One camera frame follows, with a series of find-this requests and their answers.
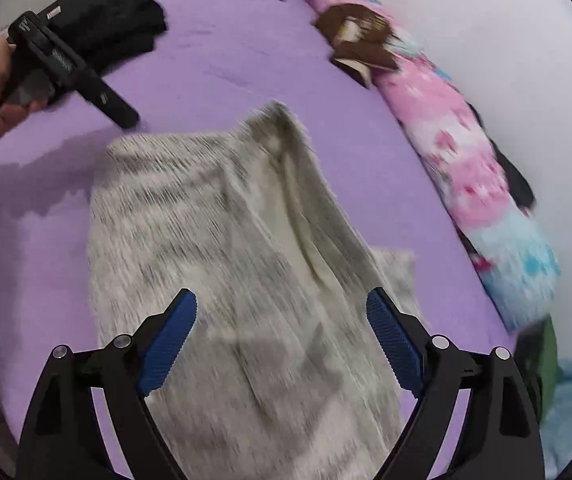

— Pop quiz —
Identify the grey white knit hoodie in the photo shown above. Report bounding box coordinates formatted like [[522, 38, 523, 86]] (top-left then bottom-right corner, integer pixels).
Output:
[[88, 102, 418, 479]]

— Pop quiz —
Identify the black folded clothes pile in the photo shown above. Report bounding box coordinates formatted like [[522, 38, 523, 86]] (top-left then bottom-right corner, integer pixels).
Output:
[[39, 0, 167, 74]]

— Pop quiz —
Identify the light blue plastic cover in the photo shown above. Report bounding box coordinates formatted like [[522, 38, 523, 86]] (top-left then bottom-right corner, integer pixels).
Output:
[[540, 359, 572, 479]]

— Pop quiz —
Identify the green cloth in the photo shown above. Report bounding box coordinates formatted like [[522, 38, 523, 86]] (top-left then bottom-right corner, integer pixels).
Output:
[[514, 316, 558, 425]]

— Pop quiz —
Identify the purple fleece bed blanket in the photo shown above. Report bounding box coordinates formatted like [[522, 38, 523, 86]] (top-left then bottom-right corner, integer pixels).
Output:
[[0, 0, 513, 434]]

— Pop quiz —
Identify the pink blue anime body pillow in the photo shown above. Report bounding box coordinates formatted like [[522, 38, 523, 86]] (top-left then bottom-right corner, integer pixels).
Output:
[[308, 0, 560, 332]]

